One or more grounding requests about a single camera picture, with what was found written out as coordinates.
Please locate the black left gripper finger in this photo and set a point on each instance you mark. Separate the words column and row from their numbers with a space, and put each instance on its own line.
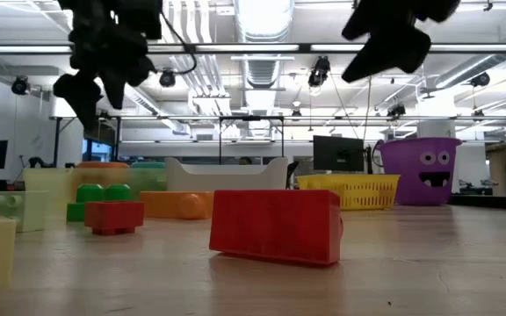
column 114, row 90
column 84, row 98

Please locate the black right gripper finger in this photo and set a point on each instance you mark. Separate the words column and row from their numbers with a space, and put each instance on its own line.
column 398, row 50
column 380, row 17

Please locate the orange foam die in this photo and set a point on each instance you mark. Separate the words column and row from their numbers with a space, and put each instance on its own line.
column 102, row 165

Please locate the teal foam die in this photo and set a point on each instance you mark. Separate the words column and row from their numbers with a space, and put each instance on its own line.
column 147, row 165

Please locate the green two-stud toy block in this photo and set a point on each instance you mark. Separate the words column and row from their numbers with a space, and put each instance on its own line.
column 103, row 193

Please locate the small dark red cube block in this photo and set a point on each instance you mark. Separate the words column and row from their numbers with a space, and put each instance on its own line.
column 112, row 215

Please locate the orange long toy block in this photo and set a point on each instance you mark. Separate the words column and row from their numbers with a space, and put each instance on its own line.
column 165, row 204

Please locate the large red toy block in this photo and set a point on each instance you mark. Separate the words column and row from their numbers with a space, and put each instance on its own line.
column 275, row 226

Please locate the black background robot arm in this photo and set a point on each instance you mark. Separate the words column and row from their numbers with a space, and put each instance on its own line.
column 40, row 161

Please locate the black ceiling spotlight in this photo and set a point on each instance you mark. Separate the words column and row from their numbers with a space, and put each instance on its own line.
column 20, row 84
column 168, row 78
column 395, row 109
column 480, row 79
column 319, row 72

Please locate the blue lit display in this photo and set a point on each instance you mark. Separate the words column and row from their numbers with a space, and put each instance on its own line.
column 99, row 151

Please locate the yellow translucent plastic bin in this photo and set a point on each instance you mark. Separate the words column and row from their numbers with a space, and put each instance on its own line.
column 46, row 184

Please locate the black computer monitor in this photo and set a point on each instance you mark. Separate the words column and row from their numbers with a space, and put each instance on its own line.
column 338, row 151

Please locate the light green toy block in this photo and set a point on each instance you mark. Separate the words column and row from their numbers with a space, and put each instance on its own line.
column 29, row 210

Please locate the purple monster face bucket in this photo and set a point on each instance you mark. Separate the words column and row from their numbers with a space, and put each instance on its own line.
column 406, row 184

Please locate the white plastic bin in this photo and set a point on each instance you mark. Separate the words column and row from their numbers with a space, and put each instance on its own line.
column 226, row 180

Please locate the person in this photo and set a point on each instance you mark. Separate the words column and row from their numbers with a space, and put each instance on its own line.
column 245, row 161

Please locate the yellow mesh basket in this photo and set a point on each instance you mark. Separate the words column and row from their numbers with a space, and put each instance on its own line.
column 349, row 193

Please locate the black office chair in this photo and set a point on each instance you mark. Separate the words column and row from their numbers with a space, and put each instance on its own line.
column 292, row 169

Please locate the silver ceiling duct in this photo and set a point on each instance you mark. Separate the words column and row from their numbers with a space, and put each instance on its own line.
column 264, row 26

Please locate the black background workstation frame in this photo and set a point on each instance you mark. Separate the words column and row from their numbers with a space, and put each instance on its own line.
column 250, row 118

